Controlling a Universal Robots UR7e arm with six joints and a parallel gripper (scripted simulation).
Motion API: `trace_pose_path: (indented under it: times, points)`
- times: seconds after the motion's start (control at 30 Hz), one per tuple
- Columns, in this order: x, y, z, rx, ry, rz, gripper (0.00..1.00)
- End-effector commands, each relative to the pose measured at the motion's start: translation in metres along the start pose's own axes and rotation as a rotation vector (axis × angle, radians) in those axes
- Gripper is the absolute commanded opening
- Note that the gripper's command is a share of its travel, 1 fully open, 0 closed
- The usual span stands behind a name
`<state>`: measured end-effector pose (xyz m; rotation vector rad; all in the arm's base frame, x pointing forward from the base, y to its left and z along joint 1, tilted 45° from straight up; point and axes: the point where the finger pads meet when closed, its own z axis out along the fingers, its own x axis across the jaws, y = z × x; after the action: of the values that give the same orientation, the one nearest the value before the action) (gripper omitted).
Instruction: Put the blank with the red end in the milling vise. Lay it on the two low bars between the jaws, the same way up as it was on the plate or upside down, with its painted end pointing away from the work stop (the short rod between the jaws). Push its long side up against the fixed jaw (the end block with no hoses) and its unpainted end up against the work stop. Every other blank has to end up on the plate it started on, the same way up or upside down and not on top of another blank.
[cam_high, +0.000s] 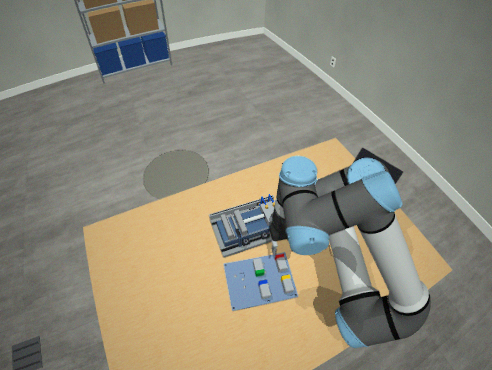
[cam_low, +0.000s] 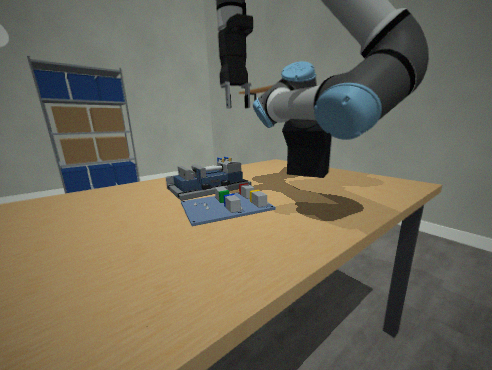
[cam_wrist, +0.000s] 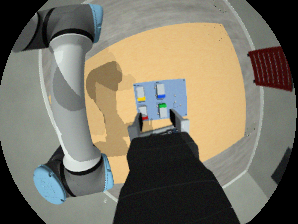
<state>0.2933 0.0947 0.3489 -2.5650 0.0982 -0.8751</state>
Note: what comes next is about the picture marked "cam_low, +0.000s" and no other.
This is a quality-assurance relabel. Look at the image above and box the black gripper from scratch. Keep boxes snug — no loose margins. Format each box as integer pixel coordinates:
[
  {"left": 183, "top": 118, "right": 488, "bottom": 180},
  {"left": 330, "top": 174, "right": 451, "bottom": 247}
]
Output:
[{"left": 217, "top": 2, "right": 253, "bottom": 108}]

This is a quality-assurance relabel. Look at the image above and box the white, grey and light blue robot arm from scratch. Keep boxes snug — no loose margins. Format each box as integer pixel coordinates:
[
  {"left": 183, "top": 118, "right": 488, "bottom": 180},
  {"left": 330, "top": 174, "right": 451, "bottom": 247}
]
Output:
[{"left": 253, "top": 0, "right": 429, "bottom": 140}]

